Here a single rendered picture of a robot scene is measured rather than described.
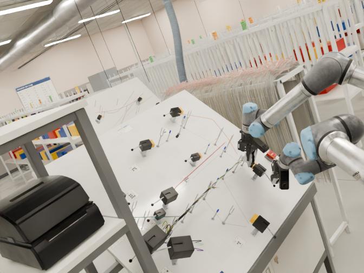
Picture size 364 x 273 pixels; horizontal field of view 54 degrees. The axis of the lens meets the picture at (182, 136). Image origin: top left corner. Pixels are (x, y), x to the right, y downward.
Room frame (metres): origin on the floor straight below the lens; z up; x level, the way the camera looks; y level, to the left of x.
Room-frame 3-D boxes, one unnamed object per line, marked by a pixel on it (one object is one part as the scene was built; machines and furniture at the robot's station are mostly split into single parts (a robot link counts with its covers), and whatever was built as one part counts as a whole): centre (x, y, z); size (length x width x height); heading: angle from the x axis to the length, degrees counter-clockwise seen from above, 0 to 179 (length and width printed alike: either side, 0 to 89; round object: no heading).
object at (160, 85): (5.91, -0.41, 1.23); 4.90 x 0.07 x 0.78; 37
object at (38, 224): (1.07, 0.51, 1.56); 0.30 x 0.23 x 0.19; 46
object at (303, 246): (1.75, -0.38, 0.60); 0.55 x 0.03 x 0.39; 134
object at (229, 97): (2.98, -0.47, 0.78); 1.39 x 0.45 x 1.56; 37
